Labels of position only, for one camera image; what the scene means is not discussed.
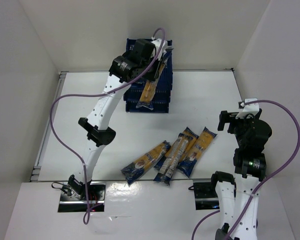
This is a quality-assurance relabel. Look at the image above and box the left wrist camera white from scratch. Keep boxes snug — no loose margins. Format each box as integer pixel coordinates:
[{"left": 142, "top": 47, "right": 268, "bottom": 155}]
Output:
[{"left": 150, "top": 37, "right": 174, "bottom": 60}]

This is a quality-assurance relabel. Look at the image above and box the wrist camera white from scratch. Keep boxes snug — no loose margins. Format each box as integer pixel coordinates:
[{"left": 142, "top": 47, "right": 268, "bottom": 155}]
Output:
[
  {"left": 236, "top": 98, "right": 260, "bottom": 119},
  {"left": 150, "top": 37, "right": 174, "bottom": 60}
]

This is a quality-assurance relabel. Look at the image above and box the blue stacked crate shelf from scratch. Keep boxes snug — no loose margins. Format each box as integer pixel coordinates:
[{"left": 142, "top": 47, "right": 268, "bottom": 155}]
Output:
[{"left": 123, "top": 40, "right": 173, "bottom": 114}]

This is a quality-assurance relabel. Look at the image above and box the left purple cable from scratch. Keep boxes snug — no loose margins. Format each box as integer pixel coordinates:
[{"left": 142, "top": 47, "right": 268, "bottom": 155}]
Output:
[{"left": 50, "top": 27, "right": 166, "bottom": 225}]

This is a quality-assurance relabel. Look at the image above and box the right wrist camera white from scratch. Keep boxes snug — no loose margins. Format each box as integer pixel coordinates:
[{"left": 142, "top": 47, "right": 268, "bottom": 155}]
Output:
[{"left": 236, "top": 98, "right": 260, "bottom": 119}]

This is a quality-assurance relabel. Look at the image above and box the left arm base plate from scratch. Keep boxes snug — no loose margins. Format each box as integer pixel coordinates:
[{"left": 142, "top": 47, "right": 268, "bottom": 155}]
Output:
[{"left": 51, "top": 181, "right": 106, "bottom": 213}]

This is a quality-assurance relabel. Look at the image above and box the purple cable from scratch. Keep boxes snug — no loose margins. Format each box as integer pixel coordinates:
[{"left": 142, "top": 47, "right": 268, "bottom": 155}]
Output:
[
  {"left": 50, "top": 27, "right": 166, "bottom": 225},
  {"left": 191, "top": 99, "right": 300, "bottom": 240}
]

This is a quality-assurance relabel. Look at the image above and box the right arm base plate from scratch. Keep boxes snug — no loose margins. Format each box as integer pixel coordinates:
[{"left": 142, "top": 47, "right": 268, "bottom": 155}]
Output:
[{"left": 188, "top": 181, "right": 220, "bottom": 211}]

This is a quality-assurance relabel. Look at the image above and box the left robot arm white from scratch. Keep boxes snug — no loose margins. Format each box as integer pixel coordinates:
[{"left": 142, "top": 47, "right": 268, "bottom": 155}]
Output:
[{"left": 68, "top": 38, "right": 168, "bottom": 200}]

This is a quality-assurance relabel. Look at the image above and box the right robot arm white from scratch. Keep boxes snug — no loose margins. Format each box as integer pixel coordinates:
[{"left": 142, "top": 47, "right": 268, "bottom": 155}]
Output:
[{"left": 211, "top": 110, "right": 272, "bottom": 240}]

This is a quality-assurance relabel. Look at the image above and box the grey label spaghetti bag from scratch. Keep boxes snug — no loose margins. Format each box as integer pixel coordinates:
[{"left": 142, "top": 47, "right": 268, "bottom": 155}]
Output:
[{"left": 153, "top": 133, "right": 193, "bottom": 186}]

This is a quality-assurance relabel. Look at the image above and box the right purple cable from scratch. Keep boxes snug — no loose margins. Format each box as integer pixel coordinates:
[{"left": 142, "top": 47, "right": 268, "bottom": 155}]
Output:
[{"left": 191, "top": 99, "right": 300, "bottom": 240}]

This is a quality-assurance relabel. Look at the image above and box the spaghetti bag under grey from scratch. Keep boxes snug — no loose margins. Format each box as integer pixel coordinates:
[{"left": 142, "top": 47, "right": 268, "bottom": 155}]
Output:
[{"left": 154, "top": 126, "right": 199, "bottom": 171}]

